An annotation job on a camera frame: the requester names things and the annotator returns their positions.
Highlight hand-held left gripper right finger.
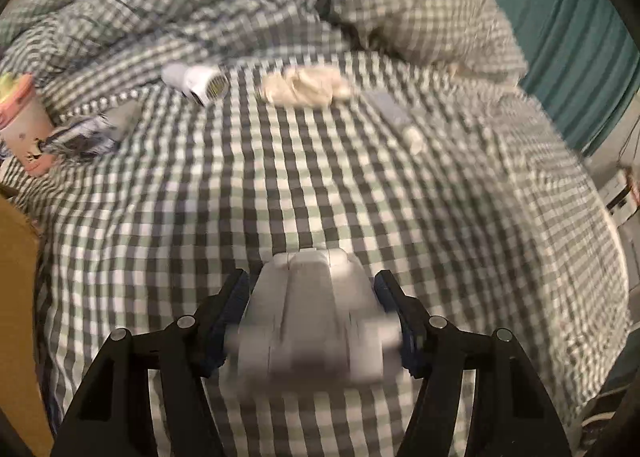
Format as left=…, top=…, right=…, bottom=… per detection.
left=372, top=268, right=573, bottom=457

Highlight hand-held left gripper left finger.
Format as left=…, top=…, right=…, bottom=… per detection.
left=59, top=268, right=251, bottom=457

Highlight cardboard box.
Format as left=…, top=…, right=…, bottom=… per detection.
left=0, top=196, right=55, bottom=457

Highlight grey and white stick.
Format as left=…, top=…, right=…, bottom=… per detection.
left=364, top=90, right=427, bottom=154

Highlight silver printed packet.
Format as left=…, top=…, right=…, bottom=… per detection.
left=42, top=101, right=144, bottom=164

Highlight small white handheld fan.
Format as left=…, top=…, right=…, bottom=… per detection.
left=161, top=62, right=229, bottom=108

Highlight crumpled white cloth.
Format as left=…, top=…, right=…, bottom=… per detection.
left=259, top=66, right=352, bottom=108

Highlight white storage boxes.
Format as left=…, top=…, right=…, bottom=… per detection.
left=597, top=164, right=640, bottom=229

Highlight pink cup with lid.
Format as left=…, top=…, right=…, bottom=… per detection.
left=0, top=73, right=55, bottom=177

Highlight teal bedsheet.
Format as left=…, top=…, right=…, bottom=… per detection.
left=450, top=0, right=640, bottom=158

